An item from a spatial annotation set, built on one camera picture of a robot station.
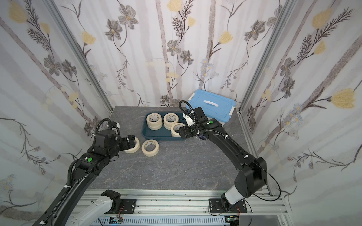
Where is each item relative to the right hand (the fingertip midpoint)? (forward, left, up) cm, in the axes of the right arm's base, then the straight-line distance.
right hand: (189, 127), depth 80 cm
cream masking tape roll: (-2, +26, -24) cm, 35 cm away
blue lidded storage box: (+24, -18, -7) cm, 31 cm away
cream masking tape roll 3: (+22, +15, -22) cm, 35 cm away
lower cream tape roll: (+14, +25, -20) cm, 35 cm away
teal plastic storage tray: (+9, +19, -24) cm, 32 cm away
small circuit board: (-44, +37, -21) cm, 62 cm away
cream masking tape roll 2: (+5, +9, -17) cm, 20 cm away
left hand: (-8, +33, +1) cm, 34 cm away
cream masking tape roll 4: (+21, +27, -19) cm, 39 cm away
